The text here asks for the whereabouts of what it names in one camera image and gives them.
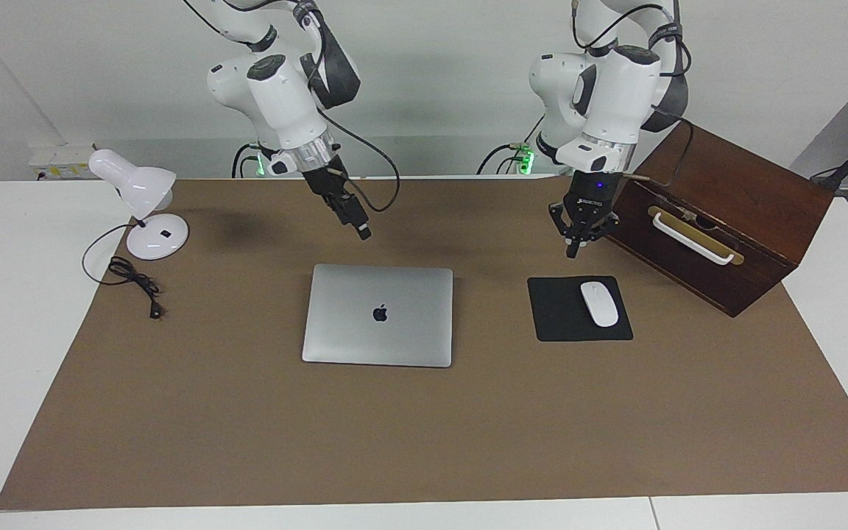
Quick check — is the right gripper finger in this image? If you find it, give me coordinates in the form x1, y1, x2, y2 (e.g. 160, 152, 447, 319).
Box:
339, 191, 373, 235
327, 196, 367, 241

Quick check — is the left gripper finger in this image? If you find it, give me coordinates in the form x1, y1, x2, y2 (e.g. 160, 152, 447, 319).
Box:
549, 202, 579, 258
579, 211, 620, 247

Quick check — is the silver grey laptop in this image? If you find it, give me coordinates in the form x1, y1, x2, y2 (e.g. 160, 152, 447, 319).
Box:
302, 264, 454, 368

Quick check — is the white computer mouse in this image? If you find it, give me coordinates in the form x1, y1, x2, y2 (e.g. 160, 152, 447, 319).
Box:
580, 281, 619, 328

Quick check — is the black mouse pad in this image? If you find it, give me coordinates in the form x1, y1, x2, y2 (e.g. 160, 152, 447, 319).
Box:
527, 276, 634, 342

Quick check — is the dark brown wooden box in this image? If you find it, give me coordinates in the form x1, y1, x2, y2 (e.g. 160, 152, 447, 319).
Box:
599, 120, 835, 318

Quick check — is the white desk lamp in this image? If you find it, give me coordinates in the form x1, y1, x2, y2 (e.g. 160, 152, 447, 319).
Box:
88, 149, 190, 261

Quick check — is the brown table mat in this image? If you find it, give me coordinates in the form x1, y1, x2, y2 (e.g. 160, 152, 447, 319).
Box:
0, 175, 848, 511

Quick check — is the white power strip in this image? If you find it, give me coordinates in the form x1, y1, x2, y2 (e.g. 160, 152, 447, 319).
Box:
29, 144, 97, 181

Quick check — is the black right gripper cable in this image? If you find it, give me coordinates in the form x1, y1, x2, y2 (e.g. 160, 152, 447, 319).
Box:
183, 0, 401, 214

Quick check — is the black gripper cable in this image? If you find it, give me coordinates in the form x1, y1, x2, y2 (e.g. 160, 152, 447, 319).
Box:
183, 0, 401, 214
571, 0, 693, 181

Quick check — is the white box handle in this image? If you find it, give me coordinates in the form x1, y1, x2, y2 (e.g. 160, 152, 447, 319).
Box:
651, 212, 735, 265

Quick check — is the black right base cable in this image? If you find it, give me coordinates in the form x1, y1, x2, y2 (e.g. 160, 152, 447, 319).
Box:
231, 144, 261, 179

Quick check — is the black base cable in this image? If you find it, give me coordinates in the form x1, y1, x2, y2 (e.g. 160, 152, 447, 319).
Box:
231, 144, 261, 179
477, 118, 543, 175

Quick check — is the black left base cable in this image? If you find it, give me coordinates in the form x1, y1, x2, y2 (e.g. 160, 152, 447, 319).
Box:
477, 118, 543, 175

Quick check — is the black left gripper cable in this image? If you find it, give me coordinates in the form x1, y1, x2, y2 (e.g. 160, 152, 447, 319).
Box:
571, 0, 693, 181

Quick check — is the gold handle plate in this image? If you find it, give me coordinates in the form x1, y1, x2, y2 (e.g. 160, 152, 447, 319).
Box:
647, 205, 745, 266

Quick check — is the black lamp power cable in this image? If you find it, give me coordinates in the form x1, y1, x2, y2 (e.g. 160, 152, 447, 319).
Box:
82, 223, 163, 320

